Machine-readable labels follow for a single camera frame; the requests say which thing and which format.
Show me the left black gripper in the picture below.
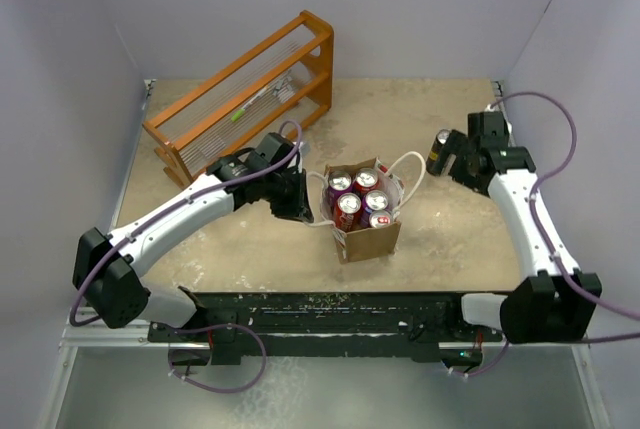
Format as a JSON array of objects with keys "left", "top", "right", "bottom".
[{"left": 262, "top": 167, "right": 313, "bottom": 223}]

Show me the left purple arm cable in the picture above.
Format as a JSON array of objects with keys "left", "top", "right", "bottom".
[{"left": 68, "top": 119, "right": 305, "bottom": 393}]

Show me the dark black soda can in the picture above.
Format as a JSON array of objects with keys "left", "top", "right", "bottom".
[{"left": 426, "top": 129, "right": 450, "bottom": 177}]

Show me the red coke can centre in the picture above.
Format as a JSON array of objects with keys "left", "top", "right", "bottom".
[{"left": 333, "top": 193, "right": 361, "bottom": 232}]

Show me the silver blue red can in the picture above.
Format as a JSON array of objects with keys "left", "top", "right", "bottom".
[{"left": 369, "top": 210, "right": 394, "bottom": 229}]

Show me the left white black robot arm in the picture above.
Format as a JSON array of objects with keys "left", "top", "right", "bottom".
[{"left": 72, "top": 132, "right": 313, "bottom": 341}]

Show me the aluminium frame rail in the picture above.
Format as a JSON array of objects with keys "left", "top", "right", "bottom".
[{"left": 58, "top": 79, "right": 591, "bottom": 350}]

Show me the red coke can far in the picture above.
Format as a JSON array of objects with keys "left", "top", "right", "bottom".
[{"left": 353, "top": 168, "right": 379, "bottom": 197}]

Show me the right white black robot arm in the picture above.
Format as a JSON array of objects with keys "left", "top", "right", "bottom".
[{"left": 427, "top": 112, "right": 602, "bottom": 344}]

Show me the red coke can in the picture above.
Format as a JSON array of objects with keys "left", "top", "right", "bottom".
[
  {"left": 353, "top": 168, "right": 379, "bottom": 197},
  {"left": 333, "top": 193, "right": 361, "bottom": 232}
]

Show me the green capped marker pen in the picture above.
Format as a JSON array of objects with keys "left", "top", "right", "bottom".
[{"left": 231, "top": 86, "right": 272, "bottom": 123}]

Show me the watermelon print canvas bag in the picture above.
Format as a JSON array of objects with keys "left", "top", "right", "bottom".
[{"left": 309, "top": 151, "right": 426, "bottom": 264}]

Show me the purple fanta can centre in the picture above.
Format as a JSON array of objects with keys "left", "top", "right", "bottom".
[{"left": 360, "top": 190, "right": 389, "bottom": 228}]

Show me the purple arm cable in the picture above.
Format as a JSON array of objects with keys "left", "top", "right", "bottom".
[
  {"left": 68, "top": 119, "right": 305, "bottom": 393},
  {"left": 442, "top": 92, "right": 640, "bottom": 382}
]

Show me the orange wooden wire rack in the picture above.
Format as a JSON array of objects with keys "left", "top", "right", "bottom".
[{"left": 143, "top": 11, "right": 334, "bottom": 188}]

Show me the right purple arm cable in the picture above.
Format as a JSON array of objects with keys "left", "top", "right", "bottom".
[{"left": 442, "top": 92, "right": 640, "bottom": 382}]

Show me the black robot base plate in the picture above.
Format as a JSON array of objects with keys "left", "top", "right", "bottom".
[{"left": 148, "top": 291, "right": 500, "bottom": 366}]

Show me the purple fanta can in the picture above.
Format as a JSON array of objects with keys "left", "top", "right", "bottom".
[
  {"left": 326, "top": 170, "right": 353, "bottom": 209},
  {"left": 360, "top": 190, "right": 389, "bottom": 228}
]

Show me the purple fanta can far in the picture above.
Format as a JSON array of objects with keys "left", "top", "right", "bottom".
[{"left": 326, "top": 170, "right": 353, "bottom": 209}]

